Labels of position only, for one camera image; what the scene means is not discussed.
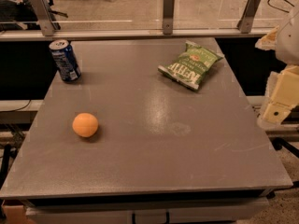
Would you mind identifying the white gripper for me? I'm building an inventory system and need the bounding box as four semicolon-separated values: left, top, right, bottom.
255;4;299;129

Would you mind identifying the blue pepsi can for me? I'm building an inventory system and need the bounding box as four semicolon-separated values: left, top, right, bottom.
49;39;81;82

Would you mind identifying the green chip bag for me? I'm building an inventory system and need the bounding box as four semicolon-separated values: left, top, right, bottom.
158;40;224;91

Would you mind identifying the white table base cabinet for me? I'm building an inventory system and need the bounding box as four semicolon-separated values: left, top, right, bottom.
26;197;269;224

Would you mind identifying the orange fruit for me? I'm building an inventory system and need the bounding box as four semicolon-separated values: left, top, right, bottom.
72;113;99;137

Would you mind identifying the right metal bracket post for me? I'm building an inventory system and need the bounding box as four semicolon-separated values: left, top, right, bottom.
237;0;262;34

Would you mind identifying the metal bracket post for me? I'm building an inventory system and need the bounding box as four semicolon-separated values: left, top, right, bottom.
237;0;262;34
163;0;175;35
30;0;58;36

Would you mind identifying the metal rail beam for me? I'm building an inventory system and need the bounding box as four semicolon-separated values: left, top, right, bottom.
0;28;271;42

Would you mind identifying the middle metal bracket post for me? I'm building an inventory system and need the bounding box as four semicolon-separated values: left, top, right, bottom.
163;0;175;35

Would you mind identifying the left metal bracket post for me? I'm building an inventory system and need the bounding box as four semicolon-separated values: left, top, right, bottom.
30;0;58;36

